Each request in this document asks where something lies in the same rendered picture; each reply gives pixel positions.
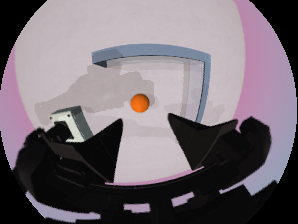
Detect dark grey wall top rail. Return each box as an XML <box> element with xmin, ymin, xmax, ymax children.
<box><xmin>90</xmin><ymin>44</ymin><xmax>212</xmax><ymax>124</ymax></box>

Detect low clear corner walls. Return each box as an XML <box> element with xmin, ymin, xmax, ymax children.
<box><xmin>96</xmin><ymin>56</ymin><xmax>204</xmax><ymax>121</ymax></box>

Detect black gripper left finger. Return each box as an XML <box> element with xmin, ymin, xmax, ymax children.
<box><xmin>51</xmin><ymin>119</ymin><xmax>124</xmax><ymax>184</ymax></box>

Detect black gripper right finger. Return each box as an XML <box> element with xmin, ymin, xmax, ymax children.
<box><xmin>168</xmin><ymin>113</ymin><xmax>238</xmax><ymax>171</ymax></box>

